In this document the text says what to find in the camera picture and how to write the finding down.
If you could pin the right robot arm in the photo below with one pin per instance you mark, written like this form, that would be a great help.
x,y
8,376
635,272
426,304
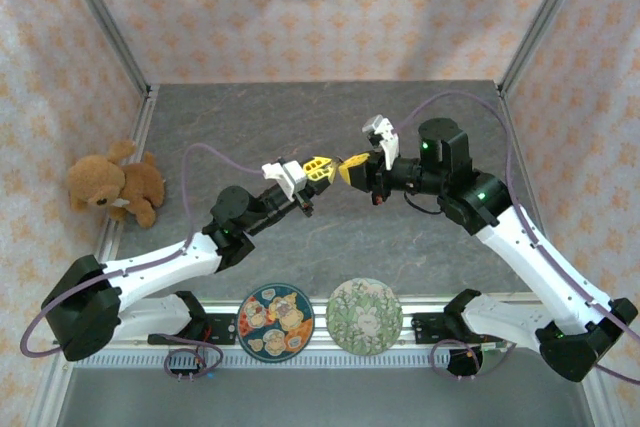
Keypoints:
x,y
540,257

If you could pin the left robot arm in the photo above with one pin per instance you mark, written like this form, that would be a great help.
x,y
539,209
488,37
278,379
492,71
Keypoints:
x,y
160,259

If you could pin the round blue cartoon coaster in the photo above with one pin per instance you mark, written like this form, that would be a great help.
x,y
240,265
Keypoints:
x,y
275,322

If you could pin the brown teddy bear plush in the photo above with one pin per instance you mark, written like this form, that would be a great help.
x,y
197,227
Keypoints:
x,y
100,182

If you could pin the round green rabbit coaster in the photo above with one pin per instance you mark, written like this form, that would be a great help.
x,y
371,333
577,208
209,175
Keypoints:
x,y
364,317

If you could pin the small black electronics box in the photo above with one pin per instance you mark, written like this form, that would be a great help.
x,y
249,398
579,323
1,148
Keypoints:
x,y
462,364
182,373

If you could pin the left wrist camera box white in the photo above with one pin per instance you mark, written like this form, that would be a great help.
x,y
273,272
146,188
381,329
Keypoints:
x,y
287,174

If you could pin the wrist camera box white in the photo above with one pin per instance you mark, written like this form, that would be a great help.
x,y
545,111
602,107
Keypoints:
x,y
385,139
287,174

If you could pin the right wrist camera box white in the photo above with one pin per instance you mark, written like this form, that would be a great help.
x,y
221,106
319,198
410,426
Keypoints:
x,y
385,139

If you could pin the aluminium table side rail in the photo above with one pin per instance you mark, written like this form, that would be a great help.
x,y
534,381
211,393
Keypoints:
x,y
520,167
140,127

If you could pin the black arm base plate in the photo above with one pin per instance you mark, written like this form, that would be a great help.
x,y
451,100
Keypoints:
x,y
220,329
430,327

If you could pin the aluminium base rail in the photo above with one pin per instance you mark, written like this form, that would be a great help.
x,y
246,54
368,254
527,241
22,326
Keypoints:
x,y
320,334

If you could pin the aluminium frame post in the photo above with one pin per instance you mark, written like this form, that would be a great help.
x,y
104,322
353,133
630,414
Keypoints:
x,y
102,22
545,22

